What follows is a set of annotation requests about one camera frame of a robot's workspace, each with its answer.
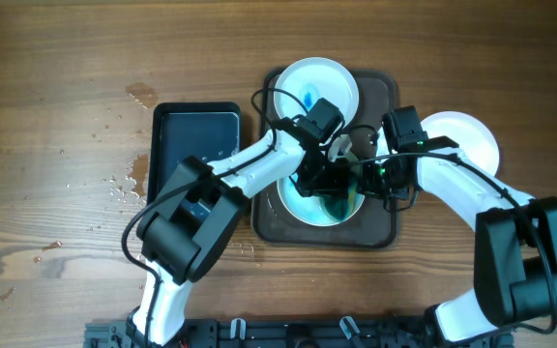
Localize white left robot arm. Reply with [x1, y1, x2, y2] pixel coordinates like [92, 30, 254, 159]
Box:
[121, 99, 349, 347]

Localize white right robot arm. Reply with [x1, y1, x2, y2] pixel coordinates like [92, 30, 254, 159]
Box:
[359, 106, 557, 347]

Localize white plate small blue stain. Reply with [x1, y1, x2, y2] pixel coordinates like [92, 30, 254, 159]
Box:
[275, 57, 360, 131]

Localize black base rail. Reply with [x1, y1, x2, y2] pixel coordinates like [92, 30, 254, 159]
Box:
[82, 316, 514, 348]

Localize black water tray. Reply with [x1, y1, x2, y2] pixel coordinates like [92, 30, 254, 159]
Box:
[147, 101, 241, 203]

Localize green yellow sponge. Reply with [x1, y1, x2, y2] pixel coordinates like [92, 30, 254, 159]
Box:
[320, 167, 358, 222]

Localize brown plastic tray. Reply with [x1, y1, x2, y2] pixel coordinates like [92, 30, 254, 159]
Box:
[250, 69, 399, 249]

